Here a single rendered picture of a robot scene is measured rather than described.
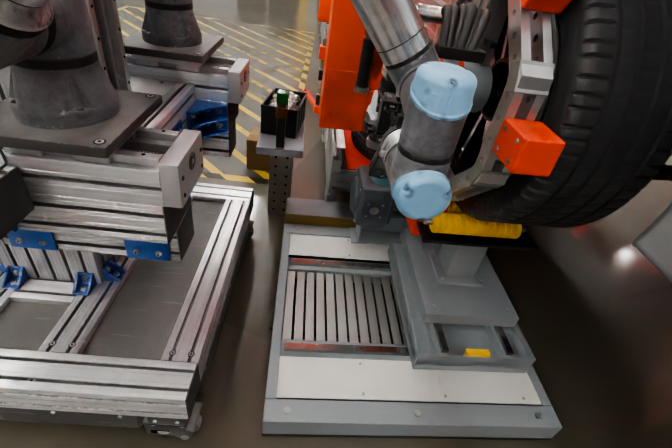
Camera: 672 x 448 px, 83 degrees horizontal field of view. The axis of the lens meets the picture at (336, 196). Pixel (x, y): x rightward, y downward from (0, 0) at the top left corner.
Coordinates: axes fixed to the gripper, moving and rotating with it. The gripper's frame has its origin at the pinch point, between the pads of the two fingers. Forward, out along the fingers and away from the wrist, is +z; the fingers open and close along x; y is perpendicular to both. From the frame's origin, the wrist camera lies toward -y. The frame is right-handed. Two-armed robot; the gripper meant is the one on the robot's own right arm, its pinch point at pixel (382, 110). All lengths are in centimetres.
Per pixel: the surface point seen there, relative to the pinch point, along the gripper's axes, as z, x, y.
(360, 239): 44, -12, -74
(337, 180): 66, -2, -60
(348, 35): 55, 4, 2
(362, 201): 34, -8, -48
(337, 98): 55, 4, -19
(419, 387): -18, -24, -75
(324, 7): 248, 5, -20
